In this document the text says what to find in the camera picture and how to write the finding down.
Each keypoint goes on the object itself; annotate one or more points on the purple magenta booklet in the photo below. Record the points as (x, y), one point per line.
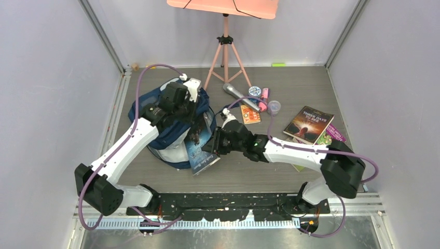
(330, 134)

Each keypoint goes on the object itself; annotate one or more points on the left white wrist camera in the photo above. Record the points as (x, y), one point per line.
(193, 85)

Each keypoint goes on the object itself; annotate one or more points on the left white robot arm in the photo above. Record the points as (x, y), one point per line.
(98, 182)

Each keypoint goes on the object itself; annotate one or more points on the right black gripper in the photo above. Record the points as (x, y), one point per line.
(215, 145)

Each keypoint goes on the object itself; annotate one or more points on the brown cover book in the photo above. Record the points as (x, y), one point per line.
(308, 125)

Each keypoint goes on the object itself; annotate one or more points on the blue patterned round tin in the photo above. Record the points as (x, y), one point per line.
(255, 91)

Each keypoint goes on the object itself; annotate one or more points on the green yellow booklet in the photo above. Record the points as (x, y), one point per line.
(297, 167)

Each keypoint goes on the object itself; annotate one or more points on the pink music stand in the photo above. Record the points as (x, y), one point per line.
(255, 9)

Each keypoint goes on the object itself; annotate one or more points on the silver microphone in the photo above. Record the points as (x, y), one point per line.
(247, 100)

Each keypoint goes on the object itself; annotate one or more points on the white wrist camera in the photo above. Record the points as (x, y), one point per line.
(227, 117)
(193, 85)

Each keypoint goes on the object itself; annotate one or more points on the clear small round container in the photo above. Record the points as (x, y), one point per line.
(273, 107)

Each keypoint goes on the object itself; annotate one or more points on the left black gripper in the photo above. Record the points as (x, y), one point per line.
(190, 117)

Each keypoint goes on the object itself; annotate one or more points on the navy blue student backpack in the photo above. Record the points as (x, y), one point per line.
(169, 146)

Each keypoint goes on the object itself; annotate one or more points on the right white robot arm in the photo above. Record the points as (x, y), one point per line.
(341, 172)

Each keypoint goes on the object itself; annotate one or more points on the pink highlighter marker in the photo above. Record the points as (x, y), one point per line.
(263, 99)

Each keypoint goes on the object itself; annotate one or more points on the dark blue fantasy book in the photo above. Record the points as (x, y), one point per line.
(199, 134)

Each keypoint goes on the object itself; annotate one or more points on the orange calculator toy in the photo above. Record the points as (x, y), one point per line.
(249, 116)

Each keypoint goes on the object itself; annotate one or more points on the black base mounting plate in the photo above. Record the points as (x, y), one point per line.
(225, 207)

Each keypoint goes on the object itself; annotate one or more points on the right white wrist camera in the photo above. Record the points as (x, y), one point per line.
(227, 117)

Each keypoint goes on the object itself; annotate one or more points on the green tape piece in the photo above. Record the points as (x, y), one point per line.
(278, 64)

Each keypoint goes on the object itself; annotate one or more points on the small cork piece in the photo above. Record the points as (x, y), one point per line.
(135, 67)

